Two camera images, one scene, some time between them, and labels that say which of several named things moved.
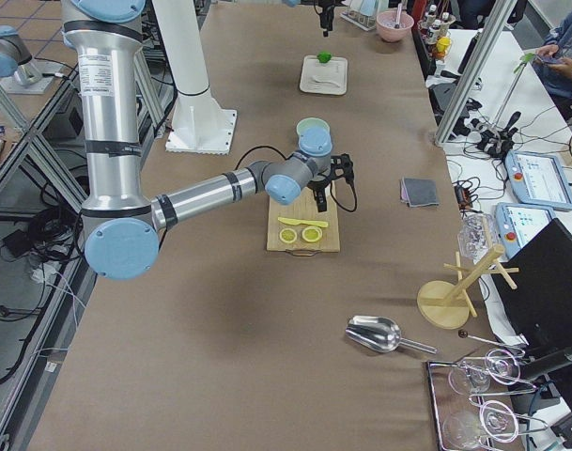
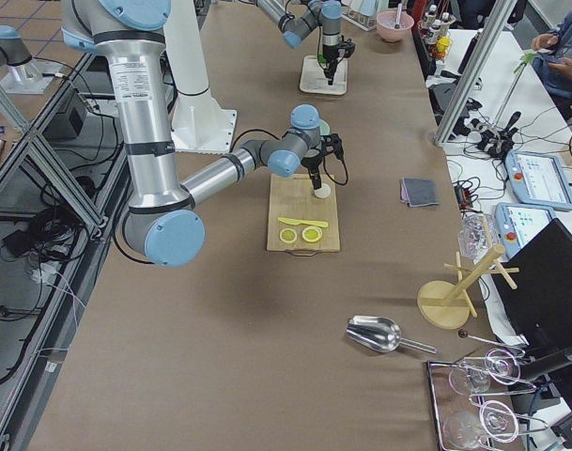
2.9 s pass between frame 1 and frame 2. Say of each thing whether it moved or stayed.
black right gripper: moved
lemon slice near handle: stayed
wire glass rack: stayed
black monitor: stayed
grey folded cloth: stayed
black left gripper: moved
